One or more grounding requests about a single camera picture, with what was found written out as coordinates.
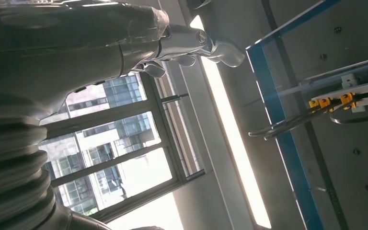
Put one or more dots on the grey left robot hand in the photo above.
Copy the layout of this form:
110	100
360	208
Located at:
60	54

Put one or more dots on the dark framed window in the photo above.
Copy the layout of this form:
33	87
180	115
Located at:
107	158

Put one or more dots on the long ceiling light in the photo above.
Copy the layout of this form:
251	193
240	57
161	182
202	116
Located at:
231	133

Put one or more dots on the blue-edged clear panel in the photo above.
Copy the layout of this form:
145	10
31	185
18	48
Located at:
282	127

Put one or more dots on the yellow connector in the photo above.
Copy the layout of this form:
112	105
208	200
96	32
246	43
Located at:
347	99
325	103
313	104

